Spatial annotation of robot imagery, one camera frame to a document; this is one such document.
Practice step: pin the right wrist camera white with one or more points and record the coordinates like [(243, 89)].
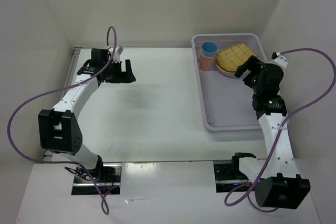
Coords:
[(279, 60)]

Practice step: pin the purple plastic plate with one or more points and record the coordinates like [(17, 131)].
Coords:
[(228, 74)]

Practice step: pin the round bamboo green-rim tray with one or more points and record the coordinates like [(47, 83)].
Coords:
[(219, 67)]

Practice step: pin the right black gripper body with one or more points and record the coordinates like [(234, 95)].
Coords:
[(252, 82)]

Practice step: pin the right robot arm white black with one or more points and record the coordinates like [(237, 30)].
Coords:
[(276, 182)]

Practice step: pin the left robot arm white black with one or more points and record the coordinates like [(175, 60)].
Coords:
[(59, 129)]

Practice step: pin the salmon pink plastic cup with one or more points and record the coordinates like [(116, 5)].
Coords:
[(206, 61)]

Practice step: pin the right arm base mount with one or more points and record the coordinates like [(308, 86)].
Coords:
[(226, 178)]

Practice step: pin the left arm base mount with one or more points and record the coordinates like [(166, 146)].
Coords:
[(108, 182)]

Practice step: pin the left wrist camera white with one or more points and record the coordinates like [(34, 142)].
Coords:
[(115, 54)]

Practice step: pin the scoop-shaped bamboo tray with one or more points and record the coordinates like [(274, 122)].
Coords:
[(233, 56)]

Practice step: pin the blue plastic cup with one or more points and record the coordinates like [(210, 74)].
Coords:
[(209, 49)]

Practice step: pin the clear lavender plastic bin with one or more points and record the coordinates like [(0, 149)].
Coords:
[(226, 103)]

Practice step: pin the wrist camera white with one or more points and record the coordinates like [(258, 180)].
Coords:
[(115, 54), (279, 60)]

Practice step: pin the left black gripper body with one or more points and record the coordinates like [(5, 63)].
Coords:
[(114, 73)]

